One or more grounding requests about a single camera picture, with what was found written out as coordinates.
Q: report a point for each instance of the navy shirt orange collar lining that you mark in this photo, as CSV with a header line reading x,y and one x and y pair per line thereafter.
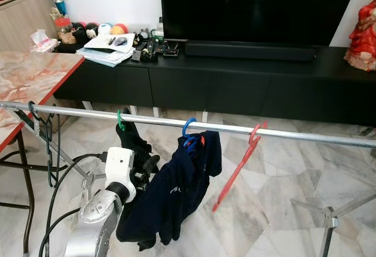
x,y
176,198

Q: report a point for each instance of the blue plastic hanger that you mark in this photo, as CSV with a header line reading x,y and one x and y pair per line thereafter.
x,y
185,126

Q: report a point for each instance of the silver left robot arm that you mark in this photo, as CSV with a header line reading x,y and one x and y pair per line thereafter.
x,y
94,222

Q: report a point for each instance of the dark green plastic hanger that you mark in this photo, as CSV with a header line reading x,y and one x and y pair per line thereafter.
x,y
49,169

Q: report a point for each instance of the red plastic hanger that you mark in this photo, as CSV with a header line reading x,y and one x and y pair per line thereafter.
x,y
254,139

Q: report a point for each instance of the small black box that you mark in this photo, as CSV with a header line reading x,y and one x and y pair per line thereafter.
x,y
137,56

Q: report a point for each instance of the black gadget with knobs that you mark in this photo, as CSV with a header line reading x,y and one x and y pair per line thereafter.
x,y
148,53

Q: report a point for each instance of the long black tv cabinet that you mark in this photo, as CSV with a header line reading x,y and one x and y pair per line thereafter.
x,y
235,89

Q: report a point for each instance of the black box with antenna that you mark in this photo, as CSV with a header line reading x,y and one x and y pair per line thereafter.
x,y
171,51

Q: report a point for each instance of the pale paper stack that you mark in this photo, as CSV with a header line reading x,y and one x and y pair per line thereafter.
x,y
101,59

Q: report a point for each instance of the dark computer mouse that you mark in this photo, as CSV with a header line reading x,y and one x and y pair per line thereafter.
x,y
120,41

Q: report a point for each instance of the dark pen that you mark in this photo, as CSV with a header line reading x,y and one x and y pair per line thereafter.
x,y
110,40

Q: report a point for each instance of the white open booklet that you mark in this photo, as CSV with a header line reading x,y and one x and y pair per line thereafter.
x,y
98,42

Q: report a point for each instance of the clear bottle dark cap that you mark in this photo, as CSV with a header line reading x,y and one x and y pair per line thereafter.
x,y
158,29

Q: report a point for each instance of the orange ball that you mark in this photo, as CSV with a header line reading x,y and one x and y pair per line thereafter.
x,y
118,30

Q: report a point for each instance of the white blue ball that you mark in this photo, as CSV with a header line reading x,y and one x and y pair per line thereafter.
x,y
104,29

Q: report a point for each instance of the black white plush toy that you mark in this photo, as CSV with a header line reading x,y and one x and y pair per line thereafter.
x,y
91,32

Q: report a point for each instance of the black soundbar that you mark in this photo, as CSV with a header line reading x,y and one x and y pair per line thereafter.
x,y
249,51

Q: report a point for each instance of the marble top red-edged table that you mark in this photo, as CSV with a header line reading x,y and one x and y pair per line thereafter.
x,y
29,77

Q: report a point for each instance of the red lidded glass jar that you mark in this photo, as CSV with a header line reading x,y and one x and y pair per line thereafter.
x,y
64,30

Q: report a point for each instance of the pink tissue box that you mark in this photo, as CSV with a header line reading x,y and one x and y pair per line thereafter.
x,y
44,43

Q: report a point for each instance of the light wood sideboard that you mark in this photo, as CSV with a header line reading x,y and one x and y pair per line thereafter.
x,y
26,24

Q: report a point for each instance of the large black television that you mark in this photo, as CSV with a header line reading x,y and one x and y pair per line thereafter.
x,y
258,7

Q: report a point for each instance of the red robed figure statue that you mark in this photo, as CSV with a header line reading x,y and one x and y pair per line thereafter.
x,y
363,39

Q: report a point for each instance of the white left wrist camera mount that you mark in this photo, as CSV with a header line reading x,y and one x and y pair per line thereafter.
x,y
120,172

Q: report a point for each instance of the silver metal clothes rail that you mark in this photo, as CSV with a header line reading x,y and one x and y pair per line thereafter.
x,y
158,120

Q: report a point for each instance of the silver rack leg frame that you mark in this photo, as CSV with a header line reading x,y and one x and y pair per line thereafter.
x,y
70,162
328,233

